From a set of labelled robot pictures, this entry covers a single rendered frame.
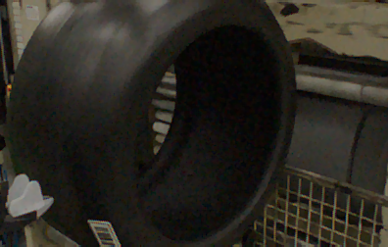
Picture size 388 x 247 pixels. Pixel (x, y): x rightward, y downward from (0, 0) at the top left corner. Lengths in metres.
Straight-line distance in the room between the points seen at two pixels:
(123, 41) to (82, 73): 0.08
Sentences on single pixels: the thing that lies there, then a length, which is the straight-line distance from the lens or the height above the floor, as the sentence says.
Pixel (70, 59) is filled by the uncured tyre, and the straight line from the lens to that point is 0.83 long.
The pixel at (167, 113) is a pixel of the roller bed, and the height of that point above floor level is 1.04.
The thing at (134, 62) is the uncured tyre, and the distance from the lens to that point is 0.78.
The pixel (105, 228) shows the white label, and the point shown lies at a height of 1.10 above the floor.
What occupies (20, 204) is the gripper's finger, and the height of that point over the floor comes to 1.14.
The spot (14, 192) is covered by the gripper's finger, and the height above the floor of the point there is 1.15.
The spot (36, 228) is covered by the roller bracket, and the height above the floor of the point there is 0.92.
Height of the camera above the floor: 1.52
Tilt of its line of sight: 19 degrees down
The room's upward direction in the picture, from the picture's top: 3 degrees counter-clockwise
